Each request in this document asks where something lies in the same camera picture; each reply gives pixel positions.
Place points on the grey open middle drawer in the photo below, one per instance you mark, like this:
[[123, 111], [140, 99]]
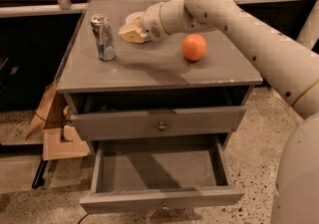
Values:
[[157, 173]]

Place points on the silver blue redbull can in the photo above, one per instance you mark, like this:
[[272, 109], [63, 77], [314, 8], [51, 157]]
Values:
[[102, 31]]

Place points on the grey drawer cabinet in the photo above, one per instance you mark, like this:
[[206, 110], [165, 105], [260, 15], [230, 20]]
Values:
[[154, 75]]

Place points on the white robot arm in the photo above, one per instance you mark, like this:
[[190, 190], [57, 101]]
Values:
[[290, 68]]

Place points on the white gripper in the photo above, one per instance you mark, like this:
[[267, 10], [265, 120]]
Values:
[[150, 23]]

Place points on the white diagonal pole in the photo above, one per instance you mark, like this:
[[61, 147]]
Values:
[[309, 34]]

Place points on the white ceramic bowl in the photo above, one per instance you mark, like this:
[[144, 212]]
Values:
[[134, 16]]

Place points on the orange fruit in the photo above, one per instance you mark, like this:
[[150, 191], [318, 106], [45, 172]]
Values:
[[193, 47]]

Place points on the grey upper drawer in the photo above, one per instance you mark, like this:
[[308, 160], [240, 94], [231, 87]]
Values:
[[157, 123]]

